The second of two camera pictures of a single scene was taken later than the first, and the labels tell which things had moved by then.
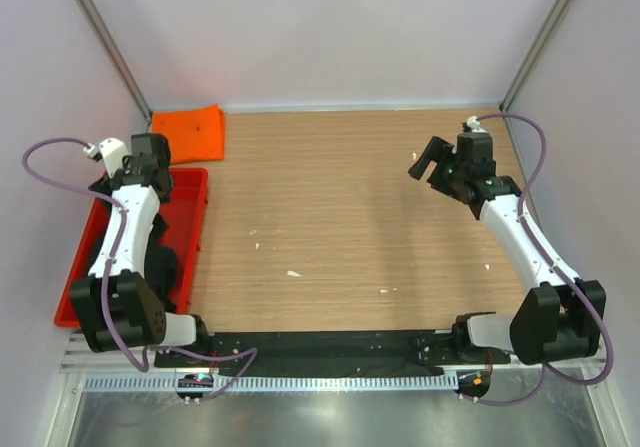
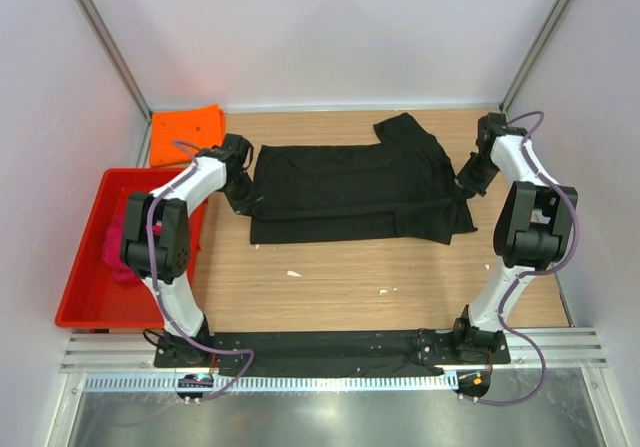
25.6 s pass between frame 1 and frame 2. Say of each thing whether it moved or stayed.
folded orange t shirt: stayed
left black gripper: moved
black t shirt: moved
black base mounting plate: stayed
